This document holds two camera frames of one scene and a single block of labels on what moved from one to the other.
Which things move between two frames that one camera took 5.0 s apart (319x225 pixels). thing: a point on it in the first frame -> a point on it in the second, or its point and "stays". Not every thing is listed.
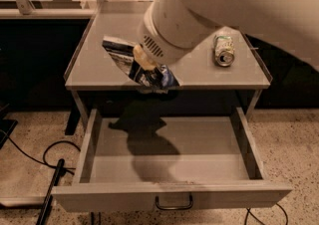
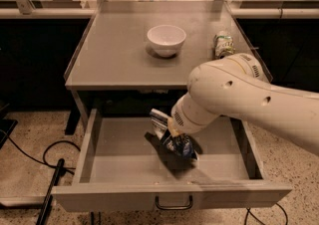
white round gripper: (159, 47) -> (180, 115)
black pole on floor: (44, 213) stays
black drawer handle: (172, 208) stays
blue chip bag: (124, 54) -> (180, 143)
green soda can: (224, 50) stays
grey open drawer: (146, 159) stays
